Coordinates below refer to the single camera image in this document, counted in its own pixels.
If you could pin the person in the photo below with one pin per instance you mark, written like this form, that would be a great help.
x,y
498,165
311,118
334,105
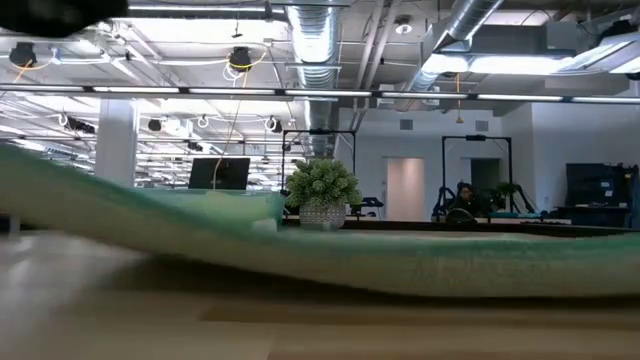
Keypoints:
x,y
465,197

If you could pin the bright ceiling light panel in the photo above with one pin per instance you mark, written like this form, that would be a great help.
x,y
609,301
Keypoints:
x,y
500,64

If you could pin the long ceiling light strip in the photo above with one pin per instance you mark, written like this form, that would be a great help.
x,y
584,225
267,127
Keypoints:
x,y
325,93

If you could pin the dark background workstation cabinet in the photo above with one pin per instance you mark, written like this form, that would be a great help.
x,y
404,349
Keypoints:
x,y
597,190

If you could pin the black background robot arms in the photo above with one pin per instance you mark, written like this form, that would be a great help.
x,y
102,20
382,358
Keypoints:
x,y
515,195

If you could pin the white building pillar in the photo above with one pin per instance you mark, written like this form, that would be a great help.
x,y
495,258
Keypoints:
x,y
115,140

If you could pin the black background monitor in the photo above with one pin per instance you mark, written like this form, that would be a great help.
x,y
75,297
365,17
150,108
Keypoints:
x,y
220,172

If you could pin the teal translucent plastic bin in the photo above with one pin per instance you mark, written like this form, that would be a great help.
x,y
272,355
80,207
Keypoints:
x,y
250,210

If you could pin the artificial plant in patterned pot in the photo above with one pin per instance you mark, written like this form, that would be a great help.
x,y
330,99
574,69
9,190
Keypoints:
x,y
322,190

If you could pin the pale green microfiber towel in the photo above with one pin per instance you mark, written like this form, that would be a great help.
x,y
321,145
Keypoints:
x,y
350,260

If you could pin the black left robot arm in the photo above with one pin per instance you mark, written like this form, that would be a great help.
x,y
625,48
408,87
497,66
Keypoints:
x,y
55,15

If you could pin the black aluminium table frame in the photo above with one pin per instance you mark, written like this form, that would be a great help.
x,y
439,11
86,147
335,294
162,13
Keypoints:
x,y
450,226

